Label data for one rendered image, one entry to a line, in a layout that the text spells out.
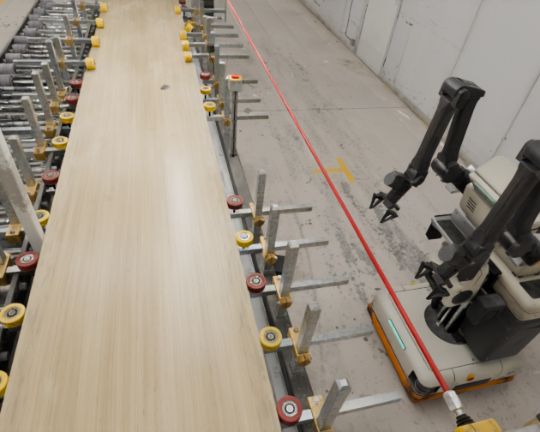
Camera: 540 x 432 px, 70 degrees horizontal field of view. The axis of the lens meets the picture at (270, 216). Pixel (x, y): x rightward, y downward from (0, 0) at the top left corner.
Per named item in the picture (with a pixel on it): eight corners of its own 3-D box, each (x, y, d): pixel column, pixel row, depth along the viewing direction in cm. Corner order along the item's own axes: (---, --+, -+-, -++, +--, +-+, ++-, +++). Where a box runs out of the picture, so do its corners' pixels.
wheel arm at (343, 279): (345, 279, 172) (346, 273, 169) (347, 285, 170) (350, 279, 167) (249, 292, 162) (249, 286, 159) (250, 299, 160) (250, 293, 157)
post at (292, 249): (281, 314, 172) (297, 238, 140) (284, 321, 169) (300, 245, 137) (273, 315, 171) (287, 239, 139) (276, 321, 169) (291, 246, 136)
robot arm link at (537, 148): (595, 150, 106) (567, 131, 113) (551, 159, 104) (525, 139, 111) (526, 255, 137) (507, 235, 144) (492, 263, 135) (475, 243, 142)
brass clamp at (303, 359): (300, 333, 151) (303, 325, 147) (311, 365, 141) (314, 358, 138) (285, 335, 149) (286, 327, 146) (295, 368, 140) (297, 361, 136)
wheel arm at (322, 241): (325, 241, 191) (327, 235, 188) (327, 246, 188) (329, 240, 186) (237, 251, 181) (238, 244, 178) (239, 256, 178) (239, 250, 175)
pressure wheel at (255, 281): (251, 308, 158) (253, 291, 150) (241, 294, 162) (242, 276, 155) (267, 299, 161) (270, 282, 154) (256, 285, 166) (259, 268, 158)
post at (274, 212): (267, 275, 192) (279, 202, 160) (269, 281, 190) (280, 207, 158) (261, 277, 191) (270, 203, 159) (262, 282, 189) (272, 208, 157)
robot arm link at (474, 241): (569, 160, 106) (540, 138, 113) (552, 160, 104) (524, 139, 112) (489, 263, 134) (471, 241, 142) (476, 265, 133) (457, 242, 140)
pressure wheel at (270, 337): (267, 366, 140) (271, 350, 132) (252, 351, 144) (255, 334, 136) (283, 352, 145) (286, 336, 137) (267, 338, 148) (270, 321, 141)
